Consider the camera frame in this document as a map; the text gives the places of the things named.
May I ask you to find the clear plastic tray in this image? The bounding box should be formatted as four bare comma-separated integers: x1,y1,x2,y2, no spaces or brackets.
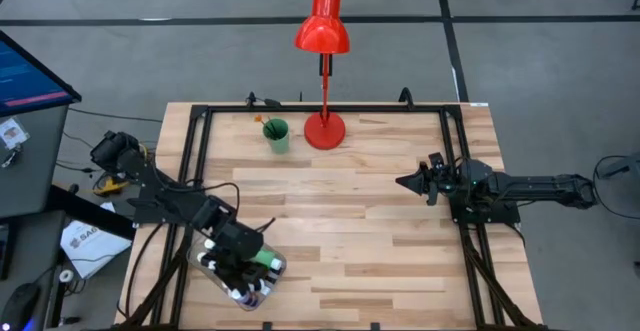
185,223,289,313

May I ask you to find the small clear plastic bag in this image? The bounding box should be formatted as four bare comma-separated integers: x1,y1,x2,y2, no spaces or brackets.
0,117,30,151

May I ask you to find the black computer mouse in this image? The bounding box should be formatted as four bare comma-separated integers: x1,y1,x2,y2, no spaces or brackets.
0,283,42,331

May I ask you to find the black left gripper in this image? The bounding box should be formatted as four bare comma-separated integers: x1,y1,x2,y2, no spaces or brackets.
212,218,274,295

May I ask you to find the green cup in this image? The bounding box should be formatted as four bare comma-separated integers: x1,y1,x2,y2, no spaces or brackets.
262,117,291,155

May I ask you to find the large green paint bottle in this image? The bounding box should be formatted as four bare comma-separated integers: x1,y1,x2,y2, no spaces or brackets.
252,248,279,270

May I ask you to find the black desk beam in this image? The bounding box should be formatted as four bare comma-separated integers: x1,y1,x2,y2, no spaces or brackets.
47,184,137,241

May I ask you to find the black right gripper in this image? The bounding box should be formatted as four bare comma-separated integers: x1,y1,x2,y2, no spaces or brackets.
397,153,476,207

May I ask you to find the black floor cable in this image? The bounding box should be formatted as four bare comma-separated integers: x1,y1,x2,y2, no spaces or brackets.
592,153,640,221

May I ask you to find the computer monitor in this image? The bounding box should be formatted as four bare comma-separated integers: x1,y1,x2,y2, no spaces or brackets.
0,29,83,118

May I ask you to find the white paper booklet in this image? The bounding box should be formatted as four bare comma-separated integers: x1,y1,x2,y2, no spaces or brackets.
59,201,134,280

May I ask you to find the purple paint bottle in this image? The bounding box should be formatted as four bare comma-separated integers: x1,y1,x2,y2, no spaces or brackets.
230,288,261,309

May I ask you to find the red desk lamp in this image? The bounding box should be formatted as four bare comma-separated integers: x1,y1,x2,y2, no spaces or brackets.
293,0,351,151

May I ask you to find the grey desk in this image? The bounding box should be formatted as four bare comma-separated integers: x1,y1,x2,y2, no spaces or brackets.
0,104,70,221

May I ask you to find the thin black desk cable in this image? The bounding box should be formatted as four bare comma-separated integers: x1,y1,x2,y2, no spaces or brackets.
67,106,166,124

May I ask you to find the orange-tipped paintbrush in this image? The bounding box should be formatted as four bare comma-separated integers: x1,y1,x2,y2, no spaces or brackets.
253,114,277,137

